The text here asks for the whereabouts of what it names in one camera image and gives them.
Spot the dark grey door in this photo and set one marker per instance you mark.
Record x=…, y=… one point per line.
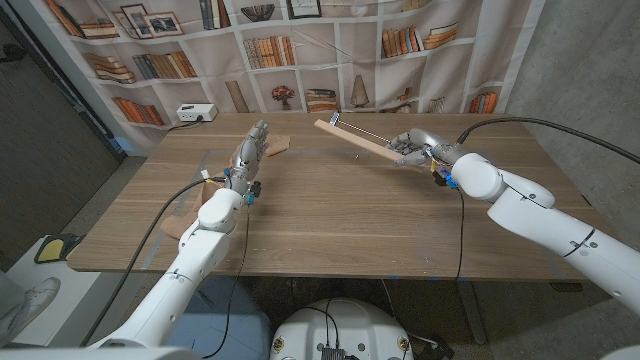
x=45, y=150

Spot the wooden hanger with metal hook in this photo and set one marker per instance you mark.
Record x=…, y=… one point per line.
x=350, y=137

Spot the grey metal table leg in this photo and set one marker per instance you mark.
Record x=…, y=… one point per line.
x=472, y=315

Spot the yellow and black floor pad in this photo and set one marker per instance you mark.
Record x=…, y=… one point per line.
x=50, y=248

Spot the person's white shoe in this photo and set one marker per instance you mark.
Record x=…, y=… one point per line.
x=32, y=300

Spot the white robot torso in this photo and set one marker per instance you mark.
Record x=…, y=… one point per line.
x=345, y=325

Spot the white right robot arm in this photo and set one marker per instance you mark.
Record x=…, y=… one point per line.
x=540, y=225

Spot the white power strip box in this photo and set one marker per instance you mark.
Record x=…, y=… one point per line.
x=196, y=112

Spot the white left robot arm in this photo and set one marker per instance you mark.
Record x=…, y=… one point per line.
x=200, y=250

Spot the tan adhesive wrap strip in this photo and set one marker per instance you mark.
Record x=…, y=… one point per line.
x=277, y=145

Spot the white floor board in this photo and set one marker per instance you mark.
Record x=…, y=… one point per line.
x=75, y=300

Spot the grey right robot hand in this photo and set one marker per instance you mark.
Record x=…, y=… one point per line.
x=430, y=147

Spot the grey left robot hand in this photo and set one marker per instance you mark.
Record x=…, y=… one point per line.
x=247, y=155

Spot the printed bookshelf backdrop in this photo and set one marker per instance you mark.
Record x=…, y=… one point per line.
x=320, y=60

